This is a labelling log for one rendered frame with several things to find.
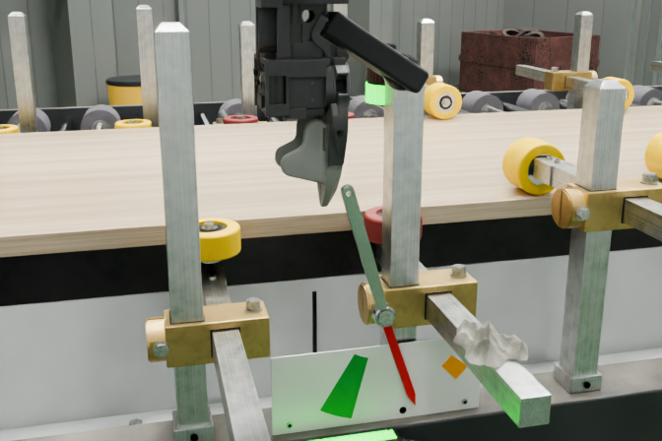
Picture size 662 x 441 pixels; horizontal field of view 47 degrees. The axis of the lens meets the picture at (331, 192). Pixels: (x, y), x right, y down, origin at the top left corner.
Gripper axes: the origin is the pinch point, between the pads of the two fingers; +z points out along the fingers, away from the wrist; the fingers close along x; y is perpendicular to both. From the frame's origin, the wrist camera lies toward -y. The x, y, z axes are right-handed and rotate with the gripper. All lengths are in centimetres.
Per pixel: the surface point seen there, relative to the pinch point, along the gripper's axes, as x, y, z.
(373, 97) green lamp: -10.9, -7.6, -7.9
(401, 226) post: -6.0, -9.8, 6.2
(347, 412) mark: -5.3, -3.6, 28.8
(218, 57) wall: -543, -42, 38
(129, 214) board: -32.9, 20.7, 10.8
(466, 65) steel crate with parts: -635, -294, 58
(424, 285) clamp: -5.5, -12.7, 13.5
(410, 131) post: -6.0, -10.4, -4.8
